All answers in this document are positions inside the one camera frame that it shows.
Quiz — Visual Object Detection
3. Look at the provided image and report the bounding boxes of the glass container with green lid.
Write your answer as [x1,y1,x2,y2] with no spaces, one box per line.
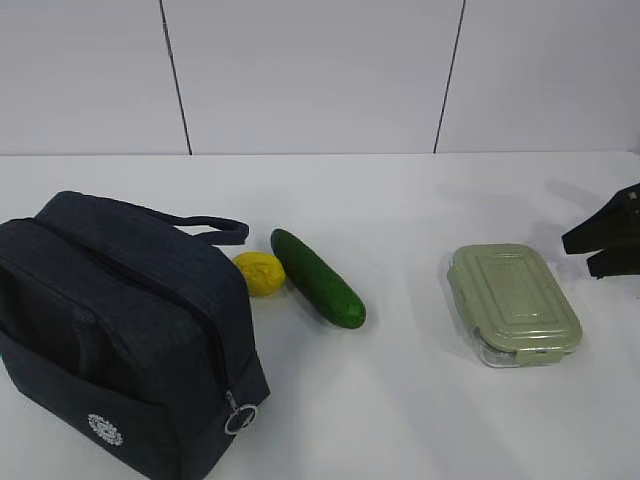
[447,244,583,368]

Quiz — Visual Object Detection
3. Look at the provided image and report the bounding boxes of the green cucumber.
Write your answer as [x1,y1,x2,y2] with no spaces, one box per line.
[270,228,367,330]

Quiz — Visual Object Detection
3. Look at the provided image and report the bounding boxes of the yellow lemon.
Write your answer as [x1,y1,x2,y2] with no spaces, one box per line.
[233,252,286,297]

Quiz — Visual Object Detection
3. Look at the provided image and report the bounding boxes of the navy blue lunch bag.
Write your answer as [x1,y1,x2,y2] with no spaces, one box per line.
[1,191,270,479]

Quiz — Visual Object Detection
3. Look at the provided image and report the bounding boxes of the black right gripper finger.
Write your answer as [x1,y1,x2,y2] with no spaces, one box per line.
[587,248,640,279]
[561,184,639,254]

